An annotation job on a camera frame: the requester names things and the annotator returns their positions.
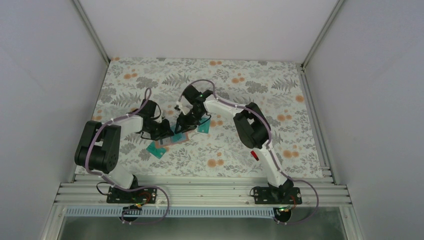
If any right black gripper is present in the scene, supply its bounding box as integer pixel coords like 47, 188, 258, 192
174, 107, 205, 134

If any teal card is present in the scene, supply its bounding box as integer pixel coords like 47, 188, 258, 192
169, 132, 189, 144
146, 143, 167, 159
197, 115, 211, 134

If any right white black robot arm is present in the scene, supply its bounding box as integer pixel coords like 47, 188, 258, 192
175, 85, 290, 204

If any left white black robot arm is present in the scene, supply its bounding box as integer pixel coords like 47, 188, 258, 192
74, 99, 174, 203

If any red card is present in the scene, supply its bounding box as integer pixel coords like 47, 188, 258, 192
250, 150, 260, 161

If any floral patterned table mat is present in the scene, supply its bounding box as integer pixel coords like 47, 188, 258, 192
92, 57, 323, 178

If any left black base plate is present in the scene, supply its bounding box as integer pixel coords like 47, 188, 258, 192
106, 187, 157, 205

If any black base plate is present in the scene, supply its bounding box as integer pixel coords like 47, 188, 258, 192
106, 187, 157, 205
249, 186, 303, 205

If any grey slotted cable duct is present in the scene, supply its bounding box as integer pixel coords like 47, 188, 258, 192
65, 206, 275, 219

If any aluminium rail frame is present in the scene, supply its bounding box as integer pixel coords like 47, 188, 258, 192
54, 175, 352, 207

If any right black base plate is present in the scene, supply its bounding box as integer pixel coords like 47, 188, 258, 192
249, 186, 303, 205

